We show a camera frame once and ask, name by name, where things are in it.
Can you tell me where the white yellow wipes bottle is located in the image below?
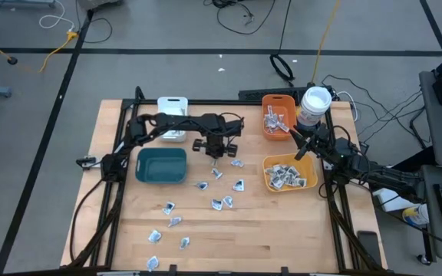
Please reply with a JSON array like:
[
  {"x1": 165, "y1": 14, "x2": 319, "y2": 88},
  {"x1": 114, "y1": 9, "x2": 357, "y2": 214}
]
[{"x1": 401, "y1": 204, "x2": 430, "y2": 227}]

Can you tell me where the black phone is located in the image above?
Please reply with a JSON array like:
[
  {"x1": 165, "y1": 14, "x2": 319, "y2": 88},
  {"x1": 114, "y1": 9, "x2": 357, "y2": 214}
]
[{"x1": 357, "y1": 231, "x2": 383, "y2": 268}]

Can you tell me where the black metal beam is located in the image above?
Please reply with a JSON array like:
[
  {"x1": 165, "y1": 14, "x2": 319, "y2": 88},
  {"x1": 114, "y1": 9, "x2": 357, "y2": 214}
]
[{"x1": 391, "y1": 147, "x2": 437, "y2": 173}]

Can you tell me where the white floor cable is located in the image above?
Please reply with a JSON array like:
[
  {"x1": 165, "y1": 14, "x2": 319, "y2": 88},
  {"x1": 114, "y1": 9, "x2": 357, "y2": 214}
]
[{"x1": 38, "y1": 0, "x2": 77, "y2": 32}]

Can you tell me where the yellow plastic bin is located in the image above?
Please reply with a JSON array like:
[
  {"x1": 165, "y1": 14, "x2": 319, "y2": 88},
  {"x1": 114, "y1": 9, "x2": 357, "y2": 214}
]
[{"x1": 262, "y1": 153, "x2": 318, "y2": 193}]

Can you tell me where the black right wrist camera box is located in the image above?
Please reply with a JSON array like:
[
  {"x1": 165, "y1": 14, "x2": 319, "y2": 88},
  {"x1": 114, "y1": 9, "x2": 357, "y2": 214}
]
[{"x1": 313, "y1": 123, "x2": 332, "y2": 143}]

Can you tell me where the teal plastic bin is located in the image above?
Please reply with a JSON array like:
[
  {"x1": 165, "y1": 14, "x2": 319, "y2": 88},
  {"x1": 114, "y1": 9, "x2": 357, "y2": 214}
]
[{"x1": 135, "y1": 147, "x2": 188, "y2": 185}]

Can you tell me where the white disinfectant wipes canister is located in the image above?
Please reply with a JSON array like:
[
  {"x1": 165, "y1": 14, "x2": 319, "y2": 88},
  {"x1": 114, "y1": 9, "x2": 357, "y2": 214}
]
[{"x1": 296, "y1": 86, "x2": 334, "y2": 128}]

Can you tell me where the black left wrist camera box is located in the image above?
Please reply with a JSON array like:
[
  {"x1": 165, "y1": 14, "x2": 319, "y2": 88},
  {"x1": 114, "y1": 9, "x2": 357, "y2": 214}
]
[{"x1": 224, "y1": 119, "x2": 244, "y2": 138}]

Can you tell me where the white plastic bin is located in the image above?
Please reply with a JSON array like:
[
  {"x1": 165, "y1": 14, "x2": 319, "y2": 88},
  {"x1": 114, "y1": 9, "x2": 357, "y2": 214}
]
[{"x1": 157, "y1": 96, "x2": 189, "y2": 143}]

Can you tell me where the orange plastic bin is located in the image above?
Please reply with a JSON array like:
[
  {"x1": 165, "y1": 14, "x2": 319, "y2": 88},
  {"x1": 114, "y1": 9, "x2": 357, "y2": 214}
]
[{"x1": 261, "y1": 94, "x2": 299, "y2": 142}]

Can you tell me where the black floor cable loop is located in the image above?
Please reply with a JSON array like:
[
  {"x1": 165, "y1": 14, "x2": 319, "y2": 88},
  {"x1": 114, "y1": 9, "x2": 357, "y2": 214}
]
[{"x1": 75, "y1": 0, "x2": 114, "y2": 44}]

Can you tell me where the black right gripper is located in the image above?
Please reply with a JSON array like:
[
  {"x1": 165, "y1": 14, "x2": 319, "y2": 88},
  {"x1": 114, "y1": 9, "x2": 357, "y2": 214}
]
[{"x1": 289, "y1": 129, "x2": 339, "y2": 162}]

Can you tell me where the white box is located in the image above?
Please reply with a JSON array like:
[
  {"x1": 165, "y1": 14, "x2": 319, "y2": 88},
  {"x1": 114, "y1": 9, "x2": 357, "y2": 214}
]
[{"x1": 372, "y1": 187, "x2": 421, "y2": 212}]

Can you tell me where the yellow floor cable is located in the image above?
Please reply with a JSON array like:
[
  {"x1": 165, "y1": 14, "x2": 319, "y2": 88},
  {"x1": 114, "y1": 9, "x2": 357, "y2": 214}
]
[{"x1": 0, "y1": 28, "x2": 80, "y2": 74}]

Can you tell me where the yellow hanging cable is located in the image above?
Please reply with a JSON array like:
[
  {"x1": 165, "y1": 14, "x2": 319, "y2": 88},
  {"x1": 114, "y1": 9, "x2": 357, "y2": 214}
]
[{"x1": 311, "y1": 0, "x2": 341, "y2": 86}]

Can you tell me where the black hanging cable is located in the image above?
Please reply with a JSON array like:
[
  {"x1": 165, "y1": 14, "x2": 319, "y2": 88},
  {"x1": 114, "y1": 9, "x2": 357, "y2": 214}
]
[{"x1": 269, "y1": 0, "x2": 296, "y2": 87}]

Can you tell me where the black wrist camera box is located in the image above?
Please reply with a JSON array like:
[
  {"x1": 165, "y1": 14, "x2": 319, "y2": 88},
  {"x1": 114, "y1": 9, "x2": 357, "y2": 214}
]
[
  {"x1": 224, "y1": 119, "x2": 244, "y2": 138},
  {"x1": 313, "y1": 123, "x2": 332, "y2": 143}
]

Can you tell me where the black floor cable bundle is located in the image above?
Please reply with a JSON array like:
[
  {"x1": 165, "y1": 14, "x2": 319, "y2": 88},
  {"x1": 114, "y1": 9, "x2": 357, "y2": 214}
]
[{"x1": 203, "y1": 0, "x2": 278, "y2": 36}]

